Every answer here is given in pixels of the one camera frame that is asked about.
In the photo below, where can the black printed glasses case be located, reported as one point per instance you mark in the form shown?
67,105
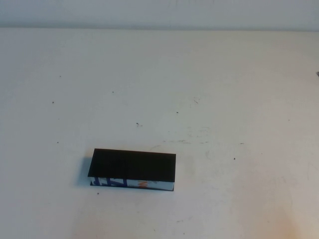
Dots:
132,164

